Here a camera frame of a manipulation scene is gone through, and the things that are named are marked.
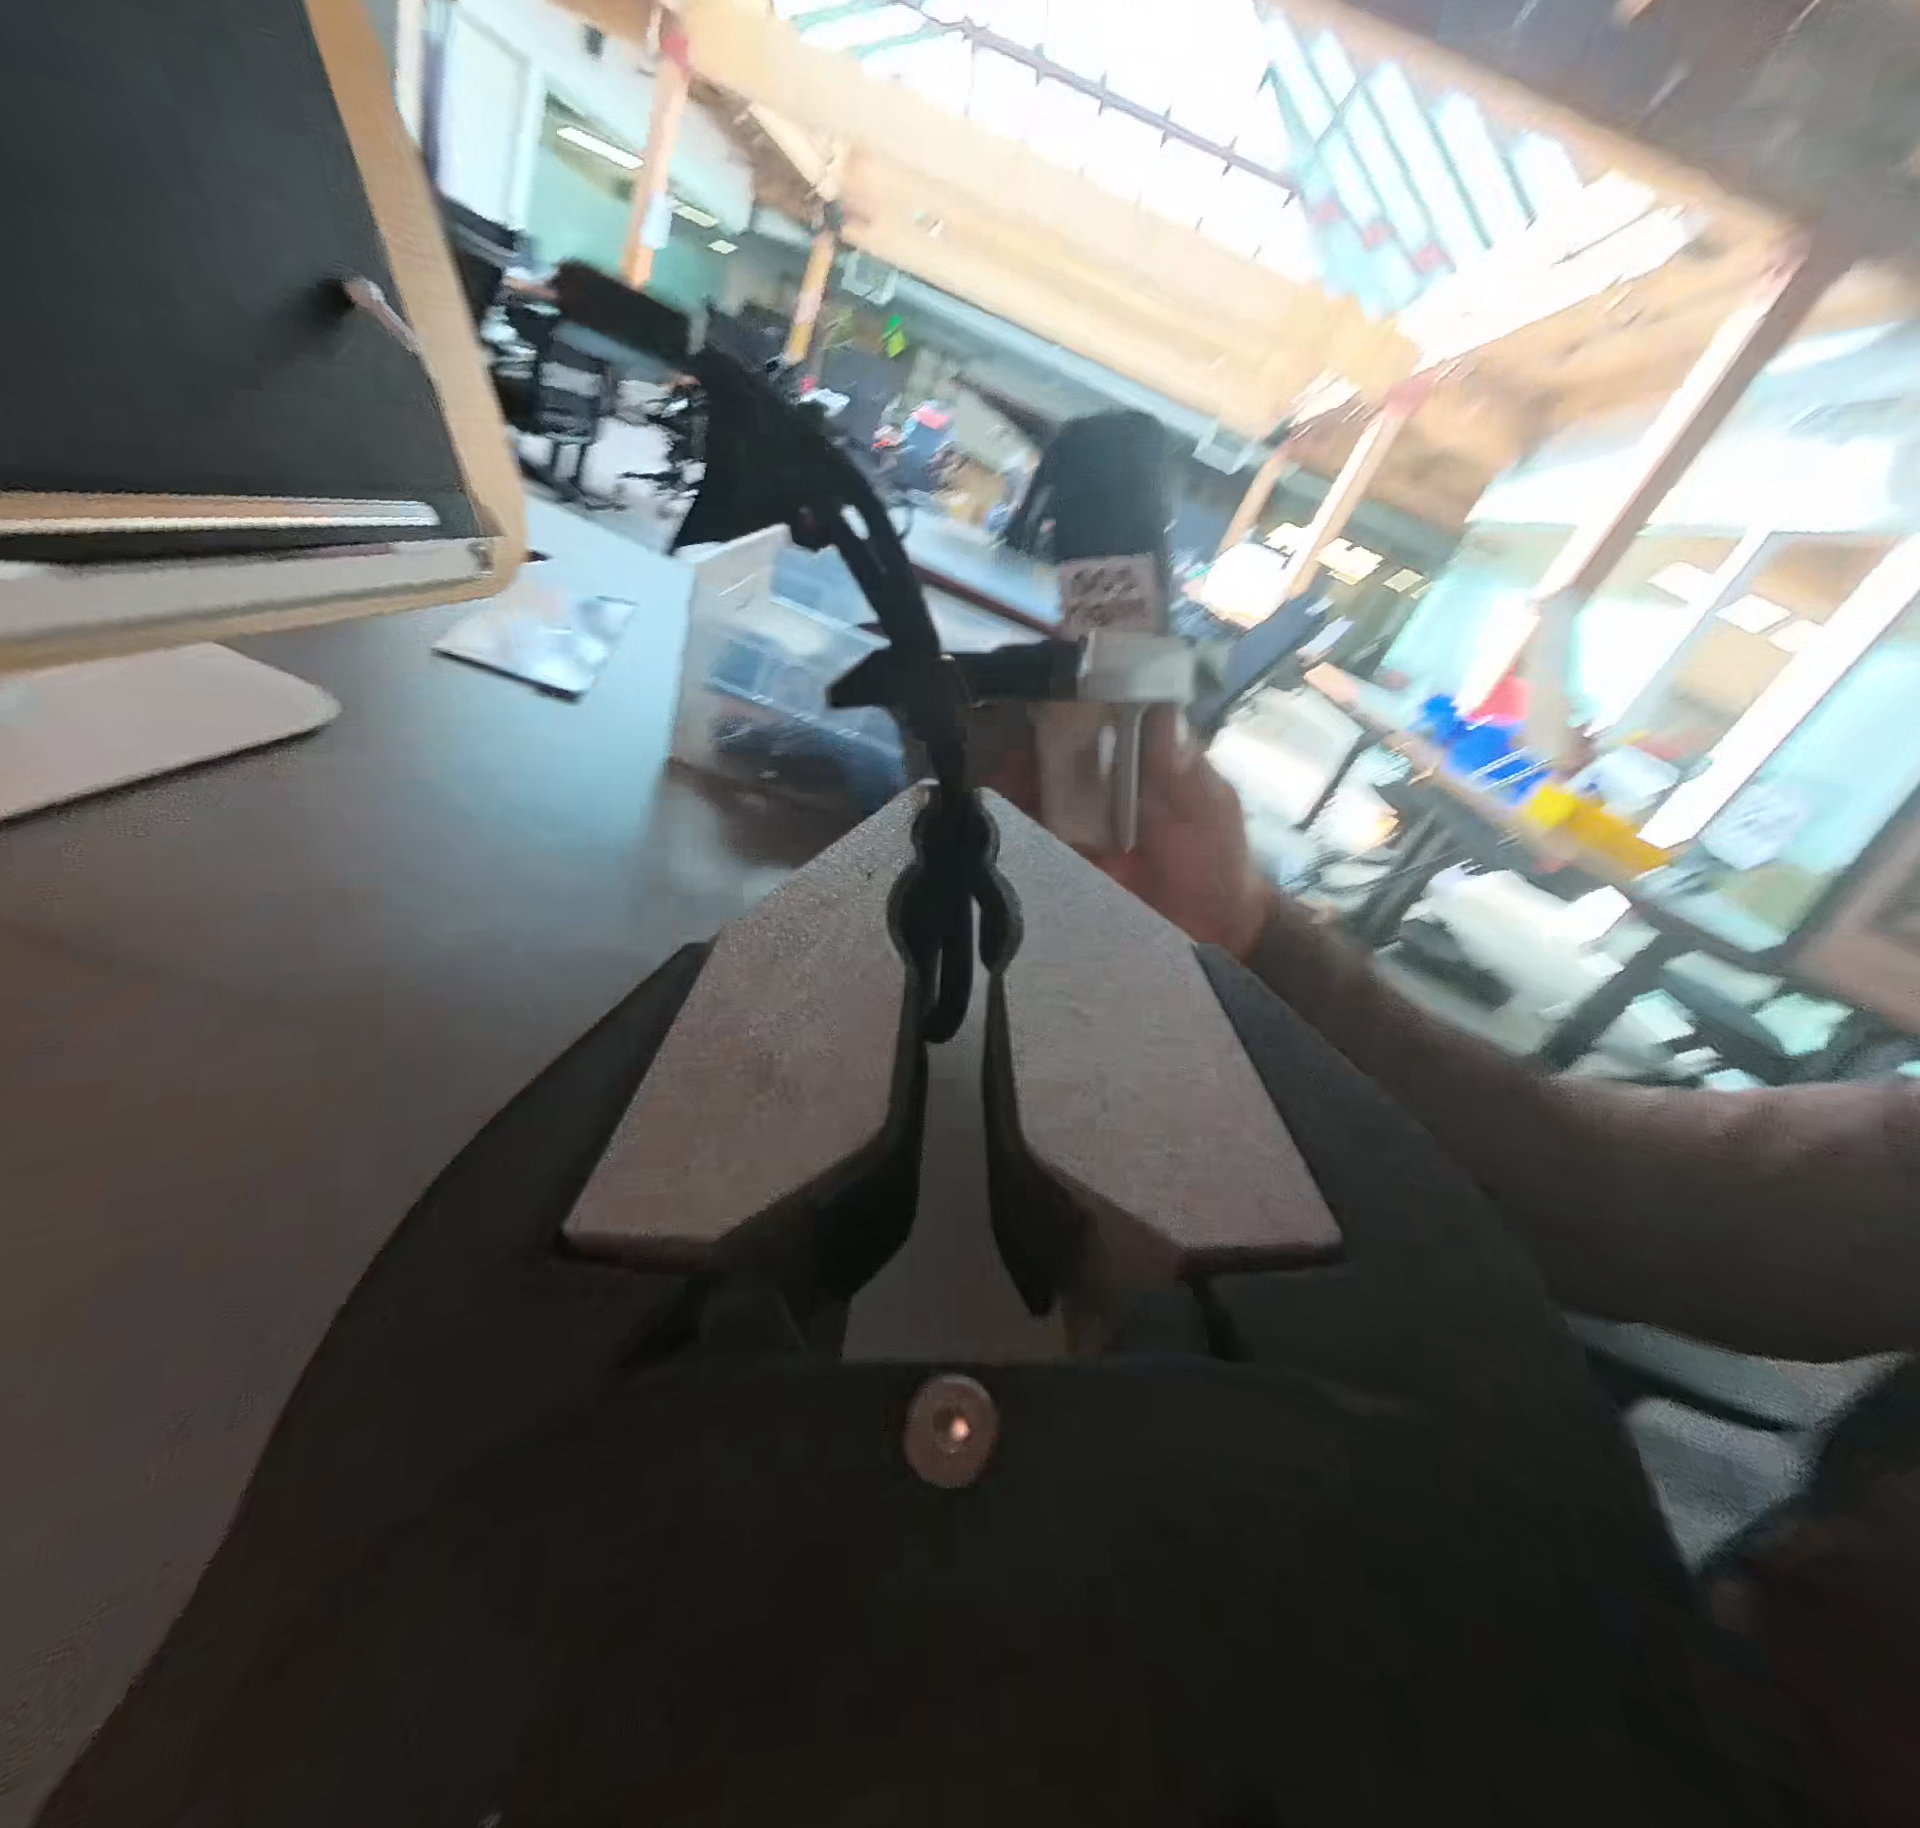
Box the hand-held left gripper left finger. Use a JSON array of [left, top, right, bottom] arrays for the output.
[[563, 783, 944, 1311]]

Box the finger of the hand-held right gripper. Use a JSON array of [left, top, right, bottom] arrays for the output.
[[829, 629, 1206, 713]]

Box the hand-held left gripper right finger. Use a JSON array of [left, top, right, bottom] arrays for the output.
[[972, 791, 1348, 1317]]

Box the black curved band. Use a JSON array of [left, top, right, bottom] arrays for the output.
[[780, 410, 1026, 1044]]

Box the person's right forearm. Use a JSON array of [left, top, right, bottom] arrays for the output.
[[1242, 889, 1920, 1368]]

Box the person's right hand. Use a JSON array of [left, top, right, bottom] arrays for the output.
[[975, 699, 1293, 963]]

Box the black jacket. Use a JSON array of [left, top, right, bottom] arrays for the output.
[[667, 342, 847, 555]]

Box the clear plastic bin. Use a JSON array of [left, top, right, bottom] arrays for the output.
[[667, 522, 913, 798]]

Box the silver foil packet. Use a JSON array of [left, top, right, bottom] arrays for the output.
[[433, 586, 643, 699]]

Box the yellow crate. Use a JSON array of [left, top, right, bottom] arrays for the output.
[[1519, 778, 1671, 878]]

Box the wooden black book stand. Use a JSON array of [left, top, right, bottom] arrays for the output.
[[0, 0, 530, 826]]

